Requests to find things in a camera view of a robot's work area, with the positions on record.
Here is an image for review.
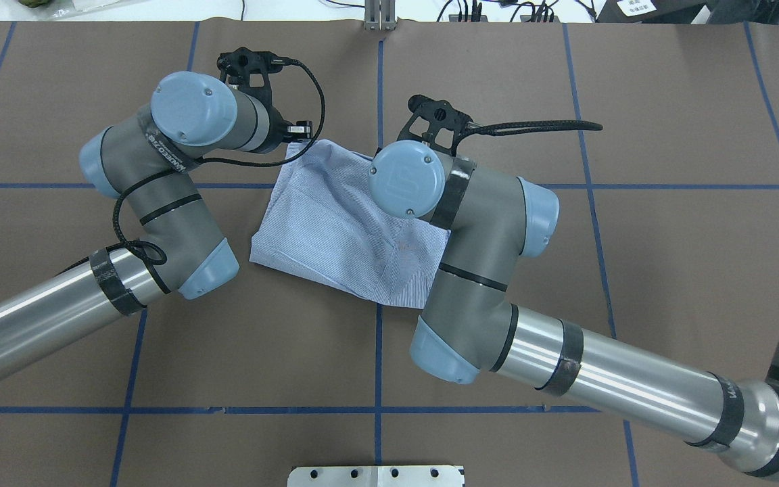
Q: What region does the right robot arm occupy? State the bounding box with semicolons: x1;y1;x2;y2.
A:
368;141;779;486

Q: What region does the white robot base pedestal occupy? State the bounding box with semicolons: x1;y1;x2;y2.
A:
287;465;467;486

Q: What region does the green folded cloth pouch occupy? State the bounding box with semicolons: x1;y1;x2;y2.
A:
18;0;55;9

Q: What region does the light blue striped shirt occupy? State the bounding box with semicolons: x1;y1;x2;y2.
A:
250;139;449;309

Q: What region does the aluminium frame post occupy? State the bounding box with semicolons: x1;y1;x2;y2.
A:
364;0;398;32

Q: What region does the black desktop device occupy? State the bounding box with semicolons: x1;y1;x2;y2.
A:
594;1;779;25

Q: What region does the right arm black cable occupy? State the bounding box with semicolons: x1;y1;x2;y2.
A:
454;119;604;156

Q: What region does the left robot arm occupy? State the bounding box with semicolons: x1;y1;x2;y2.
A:
0;71;316;382

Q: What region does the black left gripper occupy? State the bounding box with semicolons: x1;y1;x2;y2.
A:
264;108;314;154

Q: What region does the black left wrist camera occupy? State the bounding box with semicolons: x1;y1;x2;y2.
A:
216;47;285;93

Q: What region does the clear MINI plastic bag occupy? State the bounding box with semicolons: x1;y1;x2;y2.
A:
45;0;127;19

